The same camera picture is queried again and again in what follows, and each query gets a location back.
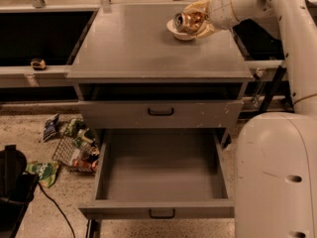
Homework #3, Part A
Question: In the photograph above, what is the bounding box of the black tray stand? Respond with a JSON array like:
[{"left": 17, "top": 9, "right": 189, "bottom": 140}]
[{"left": 232, "top": 20, "right": 293, "bottom": 117}]

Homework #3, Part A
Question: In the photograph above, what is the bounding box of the black device with cable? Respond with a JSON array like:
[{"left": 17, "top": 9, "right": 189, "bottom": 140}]
[{"left": 0, "top": 144, "right": 76, "bottom": 238}]

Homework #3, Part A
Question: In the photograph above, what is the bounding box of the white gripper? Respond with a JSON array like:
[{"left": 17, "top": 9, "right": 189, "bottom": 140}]
[{"left": 183, "top": 0, "right": 237, "bottom": 39}]

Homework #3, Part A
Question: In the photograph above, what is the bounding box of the blue snack bag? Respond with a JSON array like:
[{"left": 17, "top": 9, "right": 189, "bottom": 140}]
[{"left": 43, "top": 114, "right": 59, "bottom": 142}]

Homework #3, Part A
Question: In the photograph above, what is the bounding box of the grey drawer cabinet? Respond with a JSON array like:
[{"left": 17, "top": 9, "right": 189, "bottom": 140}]
[{"left": 67, "top": 3, "right": 251, "bottom": 142}]

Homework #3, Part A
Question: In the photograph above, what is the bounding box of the open grey middle drawer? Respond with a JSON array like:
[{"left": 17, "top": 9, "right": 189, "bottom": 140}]
[{"left": 80, "top": 129, "right": 234, "bottom": 219}]

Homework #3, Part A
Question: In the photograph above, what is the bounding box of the wire basket with items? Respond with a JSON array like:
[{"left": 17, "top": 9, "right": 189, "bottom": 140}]
[{"left": 53, "top": 118, "right": 100, "bottom": 174}]

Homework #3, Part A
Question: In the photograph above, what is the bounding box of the yellow tape measure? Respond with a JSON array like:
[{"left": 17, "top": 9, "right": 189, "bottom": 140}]
[{"left": 31, "top": 59, "right": 47, "bottom": 70}]

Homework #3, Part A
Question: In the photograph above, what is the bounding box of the white bowl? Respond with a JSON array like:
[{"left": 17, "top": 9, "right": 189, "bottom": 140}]
[{"left": 166, "top": 20, "right": 195, "bottom": 41}]

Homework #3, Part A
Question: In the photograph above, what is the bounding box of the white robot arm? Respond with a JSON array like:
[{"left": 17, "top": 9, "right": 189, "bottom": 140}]
[{"left": 185, "top": 0, "right": 317, "bottom": 238}]

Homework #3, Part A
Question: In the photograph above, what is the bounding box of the green snack bag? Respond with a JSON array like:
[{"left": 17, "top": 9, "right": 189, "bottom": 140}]
[{"left": 26, "top": 162, "right": 58, "bottom": 188}]

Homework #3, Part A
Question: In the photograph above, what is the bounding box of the closed grey upper drawer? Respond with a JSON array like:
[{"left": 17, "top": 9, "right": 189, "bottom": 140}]
[{"left": 78, "top": 100, "right": 243, "bottom": 129}]

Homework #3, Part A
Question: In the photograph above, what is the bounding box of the crushed orange can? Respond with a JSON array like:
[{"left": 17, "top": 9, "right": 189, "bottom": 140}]
[{"left": 173, "top": 12, "right": 206, "bottom": 35}]

